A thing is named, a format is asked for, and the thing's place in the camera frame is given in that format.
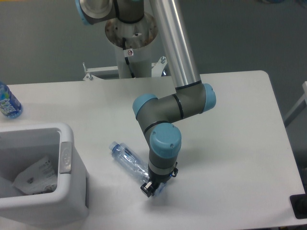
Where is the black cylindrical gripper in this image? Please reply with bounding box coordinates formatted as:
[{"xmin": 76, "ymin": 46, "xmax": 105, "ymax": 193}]
[{"xmin": 141, "ymin": 162, "xmax": 178, "ymax": 197}]

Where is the clear plastic bottle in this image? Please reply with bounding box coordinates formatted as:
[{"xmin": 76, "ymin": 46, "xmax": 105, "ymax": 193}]
[{"xmin": 109, "ymin": 141, "xmax": 166, "ymax": 195}]

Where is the white plastic wrapper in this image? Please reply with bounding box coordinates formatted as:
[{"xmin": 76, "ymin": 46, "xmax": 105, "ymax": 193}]
[{"xmin": 13, "ymin": 156, "xmax": 58, "ymax": 195}]

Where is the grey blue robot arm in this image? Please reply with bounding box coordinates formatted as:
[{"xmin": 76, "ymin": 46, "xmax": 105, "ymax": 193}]
[{"xmin": 75, "ymin": 0, "xmax": 216, "ymax": 197}]

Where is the white plastic trash can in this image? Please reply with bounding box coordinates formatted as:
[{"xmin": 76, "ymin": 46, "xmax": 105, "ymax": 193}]
[{"xmin": 0, "ymin": 123, "xmax": 89, "ymax": 228}]

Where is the black clamp at table edge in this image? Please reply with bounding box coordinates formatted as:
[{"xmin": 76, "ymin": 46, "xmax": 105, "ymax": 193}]
[{"xmin": 290, "ymin": 194, "xmax": 307, "ymax": 219}]

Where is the blue labelled water bottle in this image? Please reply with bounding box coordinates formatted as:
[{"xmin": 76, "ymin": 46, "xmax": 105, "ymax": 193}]
[{"xmin": 0, "ymin": 82, "xmax": 23, "ymax": 119}]

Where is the white metal base frame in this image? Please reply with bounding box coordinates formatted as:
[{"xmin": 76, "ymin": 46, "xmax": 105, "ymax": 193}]
[{"xmin": 82, "ymin": 56, "xmax": 171, "ymax": 81}]

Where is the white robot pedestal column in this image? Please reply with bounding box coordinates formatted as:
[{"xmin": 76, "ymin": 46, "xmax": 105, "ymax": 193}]
[{"xmin": 105, "ymin": 13, "xmax": 158, "ymax": 79}]

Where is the black cable on pedestal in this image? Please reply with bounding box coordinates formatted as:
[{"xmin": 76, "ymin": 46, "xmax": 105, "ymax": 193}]
[{"xmin": 121, "ymin": 37, "xmax": 136, "ymax": 79}]

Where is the white frame at right edge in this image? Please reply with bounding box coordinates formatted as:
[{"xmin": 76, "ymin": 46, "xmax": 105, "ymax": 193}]
[{"xmin": 283, "ymin": 81, "xmax": 307, "ymax": 127}]

